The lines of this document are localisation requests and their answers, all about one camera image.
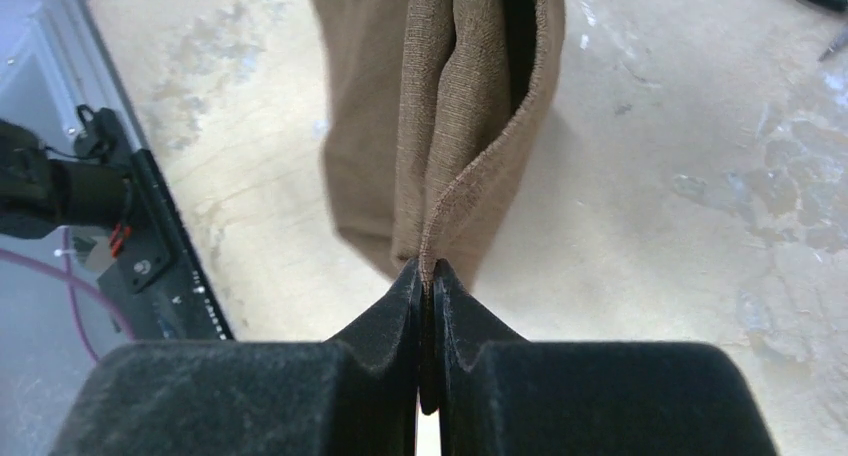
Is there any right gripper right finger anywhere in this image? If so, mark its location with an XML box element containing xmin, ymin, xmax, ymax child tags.
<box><xmin>432</xmin><ymin>261</ymin><xmax>776</xmax><ymax>455</ymax></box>

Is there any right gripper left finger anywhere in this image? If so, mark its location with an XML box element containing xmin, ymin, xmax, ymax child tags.
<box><xmin>51</xmin><ymin>261</ymin><xmax>422</xmax><ymax>455</ymax></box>

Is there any brown cloth napkin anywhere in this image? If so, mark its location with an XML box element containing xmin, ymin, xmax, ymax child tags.
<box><xmin>312</xmin><ymin>0</ymin><xmax>566</xmax><ymax>285</ymax></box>

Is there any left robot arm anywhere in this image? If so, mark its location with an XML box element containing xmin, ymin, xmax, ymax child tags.
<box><xmin>1</xmin><ymin>120</ymin><xmax>134</xmax><ymax>240</ymax></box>

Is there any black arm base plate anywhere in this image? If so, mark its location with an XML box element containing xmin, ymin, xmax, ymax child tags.
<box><xmin>69</xmin><ymin>105</ymin><xmax>234</xmax><ymax>343</ymax></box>

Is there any aluminium frame rail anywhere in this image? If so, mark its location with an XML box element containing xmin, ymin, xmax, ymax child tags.
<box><xmin>1</xmin><ymin>0</ymin><xmax>147</xmax><ymax>154</ymax></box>

